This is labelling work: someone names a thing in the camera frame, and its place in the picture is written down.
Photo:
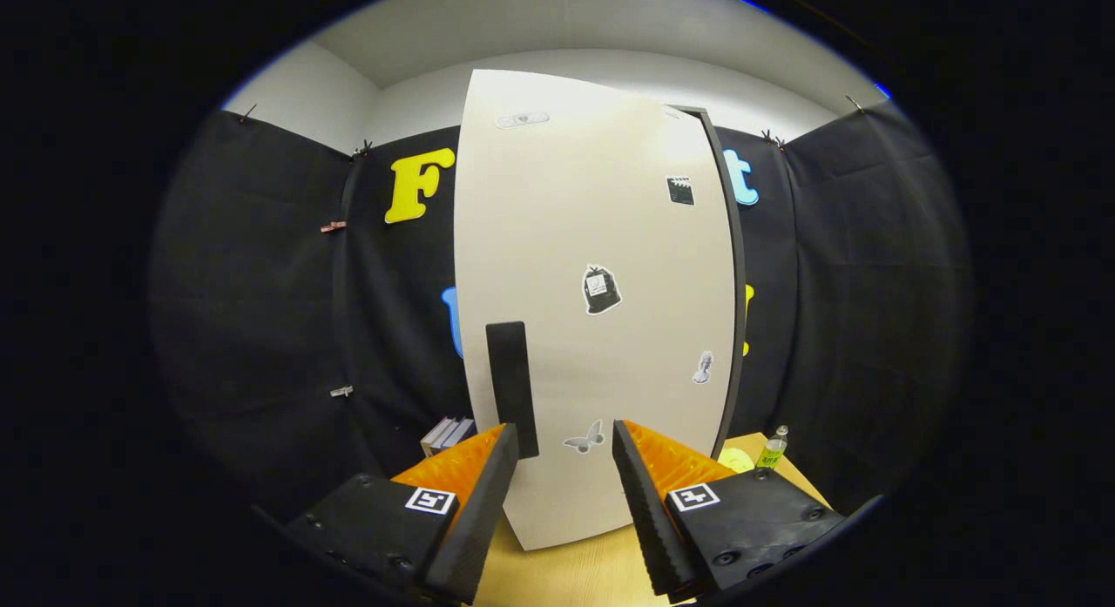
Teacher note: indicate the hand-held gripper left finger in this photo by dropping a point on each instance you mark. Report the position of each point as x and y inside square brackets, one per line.
[479, 520]

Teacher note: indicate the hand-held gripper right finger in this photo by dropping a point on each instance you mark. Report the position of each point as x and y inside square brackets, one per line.
[649, 511]

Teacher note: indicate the grey shoe cabinet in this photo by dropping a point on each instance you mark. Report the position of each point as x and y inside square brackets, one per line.
[741, 267]

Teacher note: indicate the beige shoe cabinet door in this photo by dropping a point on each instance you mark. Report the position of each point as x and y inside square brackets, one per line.
[557, 224]

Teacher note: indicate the blue cover book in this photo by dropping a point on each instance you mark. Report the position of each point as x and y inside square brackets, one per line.
[459, 431]

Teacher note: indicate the cream spine book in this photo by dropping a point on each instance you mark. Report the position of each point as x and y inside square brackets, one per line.
[435, 435]

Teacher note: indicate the green drink bottle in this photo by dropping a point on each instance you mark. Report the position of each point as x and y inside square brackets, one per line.
[771, 455]

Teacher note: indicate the silver clip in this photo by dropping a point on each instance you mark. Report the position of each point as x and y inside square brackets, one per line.
[341, 390]

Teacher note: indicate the black backdrop cloth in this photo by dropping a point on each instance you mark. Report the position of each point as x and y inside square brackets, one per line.
[244, 311]

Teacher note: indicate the orange clip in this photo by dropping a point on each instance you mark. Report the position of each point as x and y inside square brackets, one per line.
[333, 226]

